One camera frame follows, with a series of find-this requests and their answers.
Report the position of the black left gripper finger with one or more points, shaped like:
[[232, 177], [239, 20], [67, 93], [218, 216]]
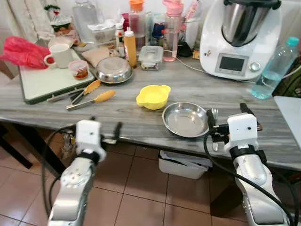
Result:
[[91, 118], [118, 130]]

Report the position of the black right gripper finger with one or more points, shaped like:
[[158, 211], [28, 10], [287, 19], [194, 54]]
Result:
[[248, 112], [210, 120]]

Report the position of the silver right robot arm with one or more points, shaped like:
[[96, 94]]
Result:
[[256, 188]]

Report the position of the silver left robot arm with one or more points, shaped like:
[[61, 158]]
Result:
[[73, 188]]

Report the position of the long orange-tipped metal tongs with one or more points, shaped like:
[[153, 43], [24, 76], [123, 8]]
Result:
[[94, 100]]

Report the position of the shallow stainless steel plate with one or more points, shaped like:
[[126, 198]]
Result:
[[186, 120]]

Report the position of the short orange-tipped metal tongs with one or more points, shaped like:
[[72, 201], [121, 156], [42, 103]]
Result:
[[89, 87]]

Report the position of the white plastic bin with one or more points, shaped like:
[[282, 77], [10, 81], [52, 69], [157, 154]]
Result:
[[183, 165]]

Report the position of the yellow plastic bowl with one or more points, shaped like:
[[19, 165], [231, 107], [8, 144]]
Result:
[[153, 96]]

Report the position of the small plastic sauce cup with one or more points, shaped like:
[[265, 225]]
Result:
[[78, 69]]

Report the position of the water bottle with teal cap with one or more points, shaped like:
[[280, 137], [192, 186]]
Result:
[[275, 68]]

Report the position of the upturned stainless steel bowl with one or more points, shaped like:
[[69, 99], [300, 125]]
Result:
[[114, 69]]

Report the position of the white green-rimmed cutting board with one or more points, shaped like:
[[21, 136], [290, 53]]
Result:
[[47, 82]]

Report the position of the dark table leg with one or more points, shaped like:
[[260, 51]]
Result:
[[37, 146]]

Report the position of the brown paper bag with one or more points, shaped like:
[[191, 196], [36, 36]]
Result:
[[96, 55]]

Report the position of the white kitchen cooking machine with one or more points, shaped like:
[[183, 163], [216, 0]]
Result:
[[225, 47]]

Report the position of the white ceramic mug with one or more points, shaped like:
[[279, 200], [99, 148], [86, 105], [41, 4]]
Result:
[[61, 55]]

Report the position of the orange squeeze bottle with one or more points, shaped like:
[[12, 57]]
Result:
[[130, 49]]

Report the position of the clear lidded plastic container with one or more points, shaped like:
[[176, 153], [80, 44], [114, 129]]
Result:
[[150, 56]]

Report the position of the pink drinking bottle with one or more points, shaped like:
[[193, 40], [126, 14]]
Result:
[[171, 33]]

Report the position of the red plastic bag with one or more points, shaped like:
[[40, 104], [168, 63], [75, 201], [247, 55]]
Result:
[[21, 52]]

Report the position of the large clear plastic bottle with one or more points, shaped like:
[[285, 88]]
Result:
[[86, 19]]

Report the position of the clear bottle with orange cap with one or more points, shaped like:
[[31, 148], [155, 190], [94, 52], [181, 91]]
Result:
[[137, 23]]

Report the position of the white lace curtain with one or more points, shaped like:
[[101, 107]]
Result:
[[33, 16]]

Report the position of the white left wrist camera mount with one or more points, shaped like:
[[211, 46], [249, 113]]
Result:
[[88, 136]]

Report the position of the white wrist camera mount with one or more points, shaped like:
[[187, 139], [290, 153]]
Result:
[[242, 129], [88, 136]]

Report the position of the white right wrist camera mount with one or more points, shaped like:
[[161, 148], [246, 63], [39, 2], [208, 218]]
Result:
[[242, 129]]

